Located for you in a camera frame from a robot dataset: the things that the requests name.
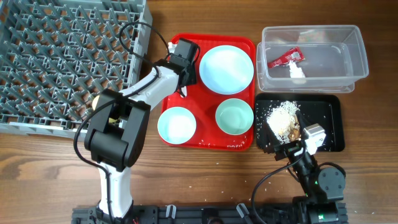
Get black waste tray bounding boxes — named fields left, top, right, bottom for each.
left=254, top=93, right=345, bottom=152

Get yellow plastic cup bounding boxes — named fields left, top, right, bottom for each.
left=91, top=95, right=100, bottom=110

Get red plastic tray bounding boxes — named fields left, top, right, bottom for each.
left=162, top=33, right=256, bottom=151

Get light blue plate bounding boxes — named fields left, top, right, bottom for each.
left=199, top=45, right=254, bottom=95

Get grey dishwasher rack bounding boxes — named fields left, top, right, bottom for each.
left=1, top=0, right=152, bottom=138

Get red sauce packet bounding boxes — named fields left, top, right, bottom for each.
left=267, top=46, right=305, bottom=68

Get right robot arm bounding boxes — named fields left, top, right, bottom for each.
left=259, top=112, right=348, bottom=223

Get rice and food scraps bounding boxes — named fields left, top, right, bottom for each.
left=266, top=101, right=301, bottom=144

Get green bowl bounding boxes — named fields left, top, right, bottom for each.
left=215, top=98, right=254, bottom=136

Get clear plastic bin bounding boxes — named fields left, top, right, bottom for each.
left=256, top=25, right=369, bottom=93

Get white plastic fork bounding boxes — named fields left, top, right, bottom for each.
left=180, top=87, right=187, bottom=98

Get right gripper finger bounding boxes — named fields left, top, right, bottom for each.
left=263, top=121, right=280, bottom=153
left=295, top=110, right=311, bottom=141

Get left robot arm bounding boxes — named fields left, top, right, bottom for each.
left=84, top=38, right=200, bottom=223

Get white napkin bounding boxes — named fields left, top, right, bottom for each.
left=289, top=61, right=307, bottom=85

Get light blue small bowl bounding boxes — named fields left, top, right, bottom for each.
left=157, top=106, right=197, bottom=144

